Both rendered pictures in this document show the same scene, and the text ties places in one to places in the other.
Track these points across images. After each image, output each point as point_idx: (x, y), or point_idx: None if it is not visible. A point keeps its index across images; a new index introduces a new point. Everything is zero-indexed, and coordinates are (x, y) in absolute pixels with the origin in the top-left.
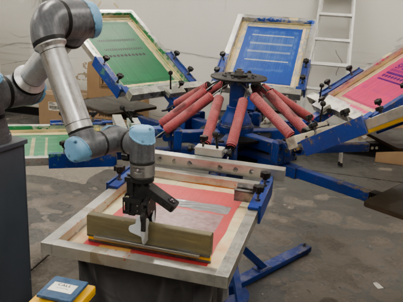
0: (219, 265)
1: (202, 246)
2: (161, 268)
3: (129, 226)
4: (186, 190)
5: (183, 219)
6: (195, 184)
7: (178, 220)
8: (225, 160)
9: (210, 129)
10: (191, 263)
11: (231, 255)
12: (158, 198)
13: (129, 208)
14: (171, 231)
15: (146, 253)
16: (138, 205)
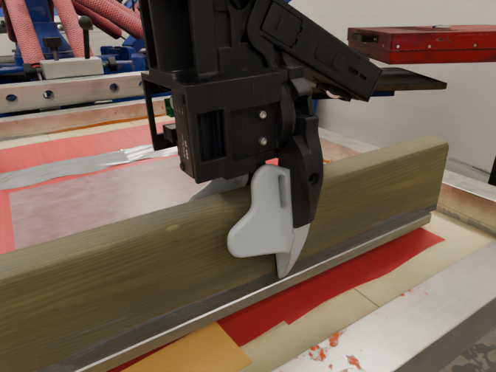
0: (438, 218)
1: (428, 184)
2: (480, 317)
3: (233, 232)
4: (90, 139)
5: (177, 177)
6: (88, 128)
7: (176, 184)
8: (116, 74)
9: (35, 43)
10: (403, 248)
11: (456, 178)
12: (333, 50)
13: (229, 140)
14: (359, 179)
15: (278, 302)
16: (267, 108)
